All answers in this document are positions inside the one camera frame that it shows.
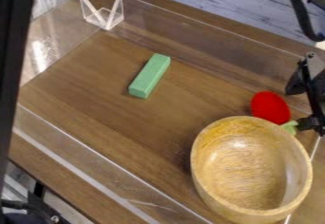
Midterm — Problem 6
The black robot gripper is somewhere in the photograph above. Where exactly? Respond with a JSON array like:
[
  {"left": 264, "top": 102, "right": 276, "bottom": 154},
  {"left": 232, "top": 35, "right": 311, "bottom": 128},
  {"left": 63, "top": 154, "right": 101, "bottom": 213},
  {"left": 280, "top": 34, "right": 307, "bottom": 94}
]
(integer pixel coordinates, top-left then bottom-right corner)
[{"left": 285, "top": 52, "right": 325, "bottom": 136}]

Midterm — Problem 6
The red felt strawberry toy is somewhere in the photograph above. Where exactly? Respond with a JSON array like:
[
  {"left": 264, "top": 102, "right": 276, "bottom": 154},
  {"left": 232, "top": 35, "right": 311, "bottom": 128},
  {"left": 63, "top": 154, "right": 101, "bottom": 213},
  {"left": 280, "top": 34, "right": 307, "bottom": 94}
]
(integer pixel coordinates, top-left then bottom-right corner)
[{"left": 250, "top": 91, "right": 297, "bottom": 135}]

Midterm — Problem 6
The wooden bowl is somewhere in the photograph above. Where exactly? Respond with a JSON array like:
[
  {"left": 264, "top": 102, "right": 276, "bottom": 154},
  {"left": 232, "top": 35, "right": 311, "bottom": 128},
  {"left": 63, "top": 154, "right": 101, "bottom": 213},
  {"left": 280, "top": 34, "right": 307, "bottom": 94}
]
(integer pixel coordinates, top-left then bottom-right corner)
[{"left": 190, "top": 116, "right": 313, "bottom": 224}]

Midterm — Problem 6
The clear acrylic table barrier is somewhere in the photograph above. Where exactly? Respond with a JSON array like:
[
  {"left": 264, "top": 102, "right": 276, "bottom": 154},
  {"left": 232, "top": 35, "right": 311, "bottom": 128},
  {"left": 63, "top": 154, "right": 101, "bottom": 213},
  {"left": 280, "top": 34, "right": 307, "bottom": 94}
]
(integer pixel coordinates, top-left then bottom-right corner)
[{"left": 11, "top": 0, "right": 305, "bottom": 224}]

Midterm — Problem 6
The green rectangular block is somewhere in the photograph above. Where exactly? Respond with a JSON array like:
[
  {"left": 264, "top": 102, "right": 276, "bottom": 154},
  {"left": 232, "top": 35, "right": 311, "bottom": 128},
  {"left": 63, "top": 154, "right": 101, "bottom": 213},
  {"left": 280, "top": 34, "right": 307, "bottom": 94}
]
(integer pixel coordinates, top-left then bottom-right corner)
[{"left": 129, "top": 53, "right": 172, "bottom": 99}]

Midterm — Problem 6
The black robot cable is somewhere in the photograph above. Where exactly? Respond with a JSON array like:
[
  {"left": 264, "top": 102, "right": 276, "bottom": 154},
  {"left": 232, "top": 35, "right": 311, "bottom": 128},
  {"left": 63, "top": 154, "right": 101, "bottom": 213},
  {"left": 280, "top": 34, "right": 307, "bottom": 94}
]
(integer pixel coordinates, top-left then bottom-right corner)
[{"left": 281, "top": 0, "right": 325, "bottom": 43}]

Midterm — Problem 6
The clear acrylic corner bracket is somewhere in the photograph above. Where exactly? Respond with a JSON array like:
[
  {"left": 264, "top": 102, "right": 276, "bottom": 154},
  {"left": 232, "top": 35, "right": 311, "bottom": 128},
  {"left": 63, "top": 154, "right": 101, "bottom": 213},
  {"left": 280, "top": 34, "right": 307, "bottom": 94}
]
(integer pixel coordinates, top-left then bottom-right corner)
[{"left": 81, "top": 0, "right": 125, "bottom": 30}]

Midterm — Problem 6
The black clamp with cable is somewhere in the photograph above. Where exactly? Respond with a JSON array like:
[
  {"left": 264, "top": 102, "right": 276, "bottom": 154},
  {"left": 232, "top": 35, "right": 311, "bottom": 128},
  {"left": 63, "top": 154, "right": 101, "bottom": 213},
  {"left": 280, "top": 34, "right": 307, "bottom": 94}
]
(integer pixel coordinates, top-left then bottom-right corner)
[{"left": 0, "top": 194, "right": 71, "bottom": 224}]

